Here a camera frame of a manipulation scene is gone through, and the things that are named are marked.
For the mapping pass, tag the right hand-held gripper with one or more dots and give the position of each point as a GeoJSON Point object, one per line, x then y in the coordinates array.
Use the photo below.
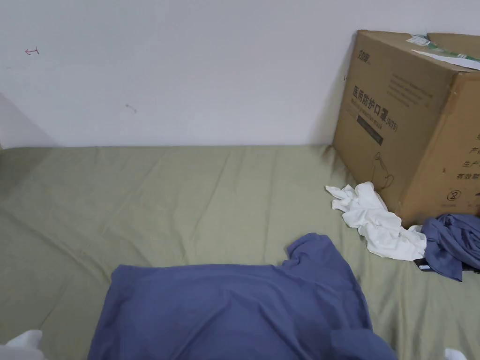
{"type": "Point", "coordinates": [455, 355]}

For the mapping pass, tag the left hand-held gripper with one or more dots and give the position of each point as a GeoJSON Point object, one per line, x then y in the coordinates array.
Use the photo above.
{"type": "Point", "coordinates": [20, 347]}

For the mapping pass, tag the blue shirt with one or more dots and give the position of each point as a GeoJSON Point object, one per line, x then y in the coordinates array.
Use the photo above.
{"type": "Point", "coordinates": [232, 307]}

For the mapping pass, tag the small black object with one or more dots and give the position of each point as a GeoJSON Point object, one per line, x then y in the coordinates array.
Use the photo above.
{"type": "Point", "coordinates": [423, 266]}

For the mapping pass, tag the bunched blue garment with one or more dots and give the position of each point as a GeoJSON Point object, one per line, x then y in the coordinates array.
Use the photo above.
{"type": "Point", "coordinates": [450, 240]}

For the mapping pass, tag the crumpled white cloth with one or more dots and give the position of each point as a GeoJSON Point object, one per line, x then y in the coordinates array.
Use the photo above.
{"type": "Point", "coordinates": [378, 225]}

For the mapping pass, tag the bed with pale green sheet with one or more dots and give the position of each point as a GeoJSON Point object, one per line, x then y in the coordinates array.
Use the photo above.
{"type": "Point", "coordinates": [150, 210]}

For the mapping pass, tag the large brown cardboard carton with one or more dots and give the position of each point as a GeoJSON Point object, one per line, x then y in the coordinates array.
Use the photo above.
{"type": "Point", "coordinates": [412, 127]}

